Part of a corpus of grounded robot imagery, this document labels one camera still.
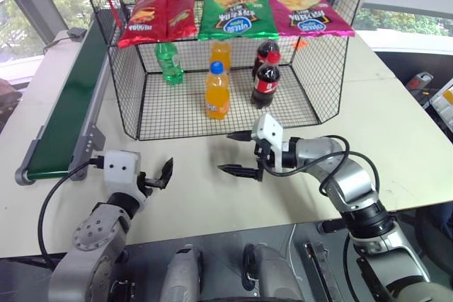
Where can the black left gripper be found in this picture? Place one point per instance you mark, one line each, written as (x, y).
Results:
(146, 184)

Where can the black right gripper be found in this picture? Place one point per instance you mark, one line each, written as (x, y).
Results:
(264, 156)

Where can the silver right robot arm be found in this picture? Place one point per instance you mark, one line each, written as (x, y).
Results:
(350, 178)

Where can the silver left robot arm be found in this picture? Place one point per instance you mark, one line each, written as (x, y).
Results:
(92, 231)

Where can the orange soda bottle blue cap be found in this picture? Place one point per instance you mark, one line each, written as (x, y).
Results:
(217, 97)

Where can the cola bottle red cap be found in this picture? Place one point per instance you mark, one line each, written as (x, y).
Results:
(266, 82)

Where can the grey rounded housing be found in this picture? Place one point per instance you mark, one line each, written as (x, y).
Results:
(272, 273)
(182, 273)

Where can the cola bottle black cap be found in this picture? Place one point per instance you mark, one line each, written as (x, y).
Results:
(263, 51)

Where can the green soda bottle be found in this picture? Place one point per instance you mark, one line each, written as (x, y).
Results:
(170, 65)

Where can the small orange tag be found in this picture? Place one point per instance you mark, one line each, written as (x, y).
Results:
(301, 44)

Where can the black flat bar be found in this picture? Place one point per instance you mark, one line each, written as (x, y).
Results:
(318, 266)

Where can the green chips bag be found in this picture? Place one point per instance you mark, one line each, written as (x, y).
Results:
(237, 15)

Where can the pink chips bag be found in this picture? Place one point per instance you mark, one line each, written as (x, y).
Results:
(308, 15)

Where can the red chips bag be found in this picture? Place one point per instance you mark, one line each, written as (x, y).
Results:
(159, 15)

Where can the grey power adapter box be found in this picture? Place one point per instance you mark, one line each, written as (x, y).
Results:
(76, 32)

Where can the dark brown object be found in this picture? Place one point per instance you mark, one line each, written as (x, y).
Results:
(8, 104)

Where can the red plastic strip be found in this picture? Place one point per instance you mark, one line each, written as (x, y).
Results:
(111, 1)

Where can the white tumbler black lid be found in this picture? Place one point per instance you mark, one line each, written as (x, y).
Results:
(354, 1)

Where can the red and grey tool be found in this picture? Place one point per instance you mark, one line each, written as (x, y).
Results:
(419, 81)

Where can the white and yellow box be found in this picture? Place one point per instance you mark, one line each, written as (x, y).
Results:
(444, 100)

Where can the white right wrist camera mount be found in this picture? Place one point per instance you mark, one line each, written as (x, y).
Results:
(269, 128)

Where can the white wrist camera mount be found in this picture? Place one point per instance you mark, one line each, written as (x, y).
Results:
(269, 128)
(120, 171)

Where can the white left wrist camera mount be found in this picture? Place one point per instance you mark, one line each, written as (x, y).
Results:
(120, 171)

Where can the green conveyor belt grey frame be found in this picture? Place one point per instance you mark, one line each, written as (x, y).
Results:
(70, 97)

